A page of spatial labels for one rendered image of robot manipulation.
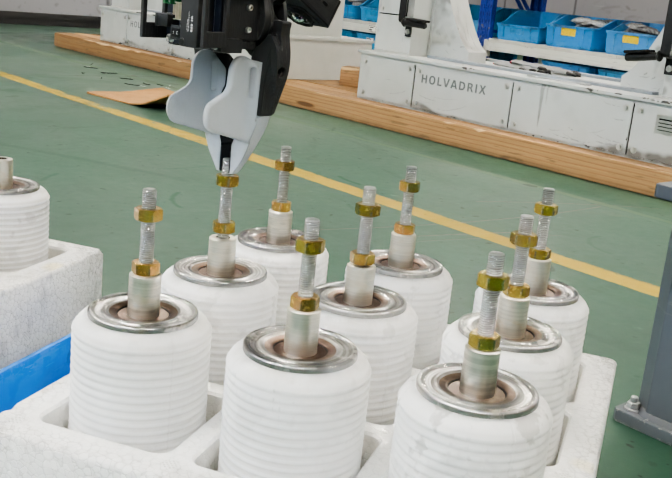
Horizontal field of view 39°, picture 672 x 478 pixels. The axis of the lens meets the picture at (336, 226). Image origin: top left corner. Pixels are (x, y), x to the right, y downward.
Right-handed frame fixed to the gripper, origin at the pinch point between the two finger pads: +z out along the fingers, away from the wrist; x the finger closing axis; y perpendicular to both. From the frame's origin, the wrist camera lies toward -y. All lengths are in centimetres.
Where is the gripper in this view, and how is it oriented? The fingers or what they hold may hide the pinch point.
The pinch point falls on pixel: (235, 154)
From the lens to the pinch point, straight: 74.8
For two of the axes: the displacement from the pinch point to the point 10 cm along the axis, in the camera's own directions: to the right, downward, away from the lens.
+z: -1.0, 9.6, 2.4
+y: -6.5, 1.2, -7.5
